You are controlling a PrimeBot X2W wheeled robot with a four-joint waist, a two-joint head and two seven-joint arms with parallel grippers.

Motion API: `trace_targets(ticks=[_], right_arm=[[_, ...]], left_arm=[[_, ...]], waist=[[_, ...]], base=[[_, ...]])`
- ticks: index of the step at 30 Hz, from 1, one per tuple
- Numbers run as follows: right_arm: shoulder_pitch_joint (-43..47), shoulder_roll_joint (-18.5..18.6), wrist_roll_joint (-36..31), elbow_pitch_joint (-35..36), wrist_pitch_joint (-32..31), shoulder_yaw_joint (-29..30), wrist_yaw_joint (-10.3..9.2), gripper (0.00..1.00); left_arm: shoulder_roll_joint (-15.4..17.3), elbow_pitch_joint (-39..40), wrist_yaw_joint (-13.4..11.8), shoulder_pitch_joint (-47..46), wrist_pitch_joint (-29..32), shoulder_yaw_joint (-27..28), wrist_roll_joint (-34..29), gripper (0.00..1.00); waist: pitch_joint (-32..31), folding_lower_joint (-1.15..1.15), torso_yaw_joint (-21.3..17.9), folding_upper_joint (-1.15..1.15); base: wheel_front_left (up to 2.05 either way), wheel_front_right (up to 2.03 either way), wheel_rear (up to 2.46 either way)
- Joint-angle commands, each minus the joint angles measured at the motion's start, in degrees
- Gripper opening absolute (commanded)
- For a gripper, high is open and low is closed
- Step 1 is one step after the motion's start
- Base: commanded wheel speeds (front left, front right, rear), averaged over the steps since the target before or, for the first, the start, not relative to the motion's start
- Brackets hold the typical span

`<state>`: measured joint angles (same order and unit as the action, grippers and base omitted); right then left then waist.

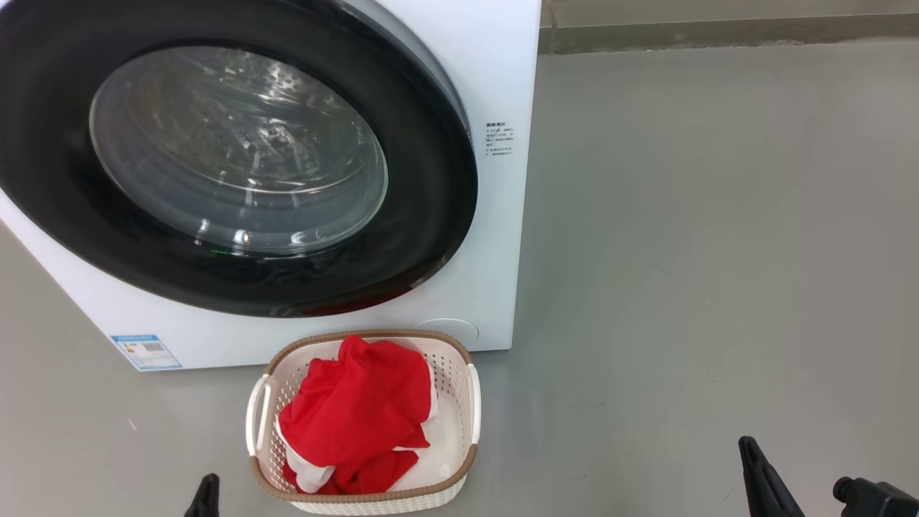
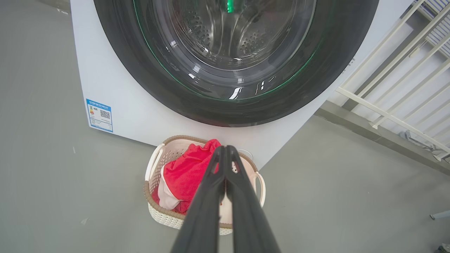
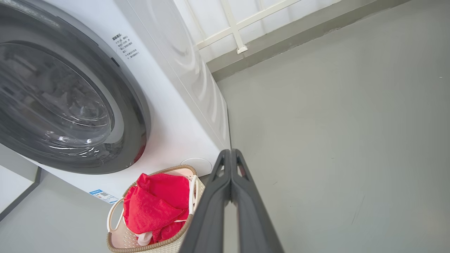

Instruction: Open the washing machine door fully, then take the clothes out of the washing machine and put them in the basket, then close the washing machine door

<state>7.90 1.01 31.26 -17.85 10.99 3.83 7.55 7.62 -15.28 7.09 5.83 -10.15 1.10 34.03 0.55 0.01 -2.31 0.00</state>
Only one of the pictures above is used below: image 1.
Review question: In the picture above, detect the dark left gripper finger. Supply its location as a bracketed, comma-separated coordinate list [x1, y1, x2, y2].
[184, 473, 220, 517]

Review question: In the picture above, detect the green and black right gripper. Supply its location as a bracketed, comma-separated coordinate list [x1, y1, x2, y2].
[738, 436, 919, 517]

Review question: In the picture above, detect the red and white garment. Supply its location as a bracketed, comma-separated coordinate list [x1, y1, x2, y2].
[276, 335, 440, 496]

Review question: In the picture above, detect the black round glass washer door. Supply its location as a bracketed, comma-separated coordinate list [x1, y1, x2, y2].
[0, 0, 480, 318]

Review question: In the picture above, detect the cream basket with brown rim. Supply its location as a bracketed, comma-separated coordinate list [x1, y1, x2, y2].
[245, 329, 482, 516]

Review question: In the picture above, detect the white front-load washing machine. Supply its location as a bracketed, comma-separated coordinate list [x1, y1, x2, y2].
[0, 0, 543, 372]

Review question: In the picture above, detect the blue energy label sticker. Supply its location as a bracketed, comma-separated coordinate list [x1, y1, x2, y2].
[110, 333, 183, 371]

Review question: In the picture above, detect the round white filter cover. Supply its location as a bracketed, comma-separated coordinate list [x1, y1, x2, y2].
[413, 318, 480, 345]

